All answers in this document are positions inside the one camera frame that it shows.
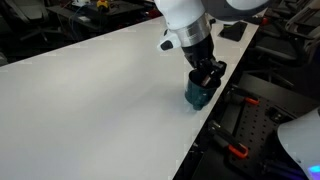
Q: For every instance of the orange black clamp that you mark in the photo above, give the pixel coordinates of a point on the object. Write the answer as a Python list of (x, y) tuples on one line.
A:
[(248, 96), (234, 146)]

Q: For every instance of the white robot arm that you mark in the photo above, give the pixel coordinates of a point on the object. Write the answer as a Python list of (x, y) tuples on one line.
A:
[(188, 28)]

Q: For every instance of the orange black clamp far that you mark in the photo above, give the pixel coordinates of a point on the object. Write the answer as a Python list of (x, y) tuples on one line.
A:
[(248, 96)]

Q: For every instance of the black office chair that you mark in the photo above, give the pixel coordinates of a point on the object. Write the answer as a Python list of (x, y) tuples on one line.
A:
[(293, 47)]

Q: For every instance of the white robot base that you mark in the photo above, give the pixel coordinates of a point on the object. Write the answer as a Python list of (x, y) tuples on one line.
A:
[(300, 138)]

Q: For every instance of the orange black clamp near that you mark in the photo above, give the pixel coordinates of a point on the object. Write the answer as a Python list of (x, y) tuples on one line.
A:
[(234, 146)]

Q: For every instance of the dark blue mug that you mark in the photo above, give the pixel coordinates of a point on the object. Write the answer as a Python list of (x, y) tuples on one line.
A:
[(196, 94)]

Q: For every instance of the red marker with white cap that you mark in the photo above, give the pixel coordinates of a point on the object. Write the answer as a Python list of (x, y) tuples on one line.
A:
[(206, 80)]

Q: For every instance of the black phone on table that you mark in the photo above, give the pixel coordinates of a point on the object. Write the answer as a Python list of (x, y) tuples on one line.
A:
[(233, 32)]

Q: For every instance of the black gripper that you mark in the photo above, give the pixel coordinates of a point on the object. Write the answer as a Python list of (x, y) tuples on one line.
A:
[(200, 56)]

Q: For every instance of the black perforated mounting board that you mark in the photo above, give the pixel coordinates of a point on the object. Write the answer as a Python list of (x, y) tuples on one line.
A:
[(255, 126)]

